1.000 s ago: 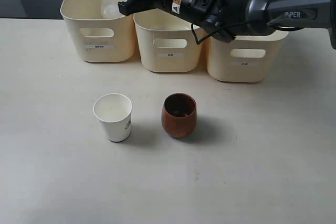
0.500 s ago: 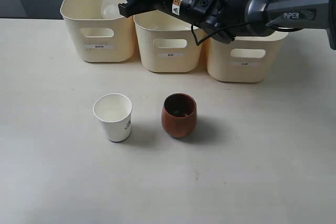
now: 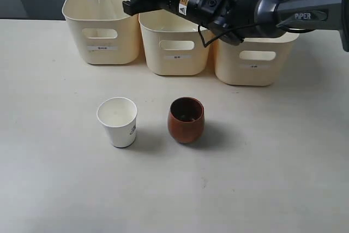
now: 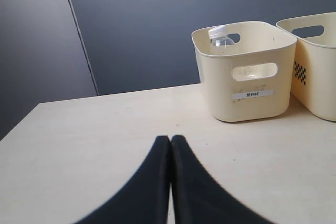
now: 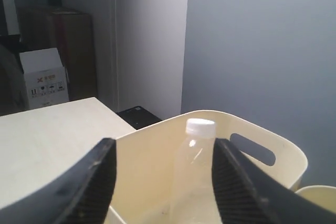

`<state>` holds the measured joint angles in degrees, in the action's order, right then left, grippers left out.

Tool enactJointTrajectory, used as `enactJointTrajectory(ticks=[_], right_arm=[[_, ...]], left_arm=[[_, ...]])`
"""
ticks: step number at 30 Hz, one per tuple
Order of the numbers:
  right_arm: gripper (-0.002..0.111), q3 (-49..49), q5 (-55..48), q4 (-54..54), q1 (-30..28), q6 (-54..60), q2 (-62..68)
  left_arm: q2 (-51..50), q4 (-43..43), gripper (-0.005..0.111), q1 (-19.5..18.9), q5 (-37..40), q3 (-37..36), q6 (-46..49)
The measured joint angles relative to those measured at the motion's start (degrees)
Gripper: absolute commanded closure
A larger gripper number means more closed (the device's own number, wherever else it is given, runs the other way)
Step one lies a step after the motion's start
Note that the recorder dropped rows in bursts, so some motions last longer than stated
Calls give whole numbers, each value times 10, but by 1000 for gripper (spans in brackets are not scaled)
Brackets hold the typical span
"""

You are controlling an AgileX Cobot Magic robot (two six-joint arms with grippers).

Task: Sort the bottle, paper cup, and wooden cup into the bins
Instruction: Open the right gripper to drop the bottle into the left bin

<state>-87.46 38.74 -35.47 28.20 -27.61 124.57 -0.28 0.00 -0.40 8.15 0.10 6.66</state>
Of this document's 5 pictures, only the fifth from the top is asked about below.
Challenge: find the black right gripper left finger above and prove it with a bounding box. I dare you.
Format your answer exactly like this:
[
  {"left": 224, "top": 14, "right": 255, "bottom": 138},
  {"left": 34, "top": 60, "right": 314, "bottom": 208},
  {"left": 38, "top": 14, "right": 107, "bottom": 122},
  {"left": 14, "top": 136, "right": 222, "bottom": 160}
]
[{"left": 1, "top": 138, "right": 117, "bottom": 223}]

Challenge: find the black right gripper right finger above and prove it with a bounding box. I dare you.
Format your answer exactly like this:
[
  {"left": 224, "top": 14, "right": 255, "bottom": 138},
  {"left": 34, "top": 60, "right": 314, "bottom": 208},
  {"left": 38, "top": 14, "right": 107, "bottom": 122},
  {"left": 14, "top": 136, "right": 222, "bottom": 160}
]
[{"left": 212, "top": 138, "right": 335, "bottom": 224}]

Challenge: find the clear plastic bottle white cap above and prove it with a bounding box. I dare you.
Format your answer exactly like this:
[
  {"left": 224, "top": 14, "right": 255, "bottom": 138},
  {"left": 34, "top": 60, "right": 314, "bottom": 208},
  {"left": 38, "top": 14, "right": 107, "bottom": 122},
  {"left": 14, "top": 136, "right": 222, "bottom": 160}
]
[{"left": 172, "top": 118, "right": 216, "bottom": 204}]

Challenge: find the left cream plastic bin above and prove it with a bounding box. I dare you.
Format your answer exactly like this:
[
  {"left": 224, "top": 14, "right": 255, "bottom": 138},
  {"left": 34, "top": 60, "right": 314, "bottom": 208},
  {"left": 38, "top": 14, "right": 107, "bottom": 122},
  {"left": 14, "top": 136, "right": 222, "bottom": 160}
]
[{"left": 109, "top": 110, "right": 308, "bottom": 223}]

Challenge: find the cream plastic bin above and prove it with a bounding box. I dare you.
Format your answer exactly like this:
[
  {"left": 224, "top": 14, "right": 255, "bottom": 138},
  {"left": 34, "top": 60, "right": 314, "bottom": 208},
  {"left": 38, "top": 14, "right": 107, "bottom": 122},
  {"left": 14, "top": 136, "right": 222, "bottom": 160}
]
[
  {"left": 109, "top": 110, "right": 308, "bottom": 223},
  {"left": 296, "top": 185, "right": 336, "bottom": 213}
]

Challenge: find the middle cream plastic bin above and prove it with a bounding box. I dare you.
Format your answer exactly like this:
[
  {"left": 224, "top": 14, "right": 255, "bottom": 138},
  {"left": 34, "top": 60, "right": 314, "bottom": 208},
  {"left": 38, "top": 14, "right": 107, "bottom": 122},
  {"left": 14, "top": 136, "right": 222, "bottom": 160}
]
[{"left": 296, "top": 185, "right": 336, "bottom": 213}]

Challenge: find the black box on floor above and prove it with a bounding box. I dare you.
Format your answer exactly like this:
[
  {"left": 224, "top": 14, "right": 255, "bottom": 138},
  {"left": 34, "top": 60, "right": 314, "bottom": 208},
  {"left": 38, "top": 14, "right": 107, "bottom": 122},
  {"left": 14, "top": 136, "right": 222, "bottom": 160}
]
[{"left": 117, "top": 106, "right": 162, "bottom": 130}]

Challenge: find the white cardboard box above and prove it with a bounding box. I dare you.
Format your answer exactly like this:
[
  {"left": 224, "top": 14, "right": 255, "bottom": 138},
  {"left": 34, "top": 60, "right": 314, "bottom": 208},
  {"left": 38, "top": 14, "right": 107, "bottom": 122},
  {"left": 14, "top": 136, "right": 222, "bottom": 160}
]
[{"left": 19, "top": 48, "right": 69, "bottom": 110}]

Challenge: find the brown cardboard box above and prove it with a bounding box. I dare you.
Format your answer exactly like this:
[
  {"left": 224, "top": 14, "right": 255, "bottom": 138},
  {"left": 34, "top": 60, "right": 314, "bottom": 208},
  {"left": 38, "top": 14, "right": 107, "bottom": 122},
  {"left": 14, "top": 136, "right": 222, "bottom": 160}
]
[{"left": 17, "top": 6, "right": 98, "bottom": 101}]

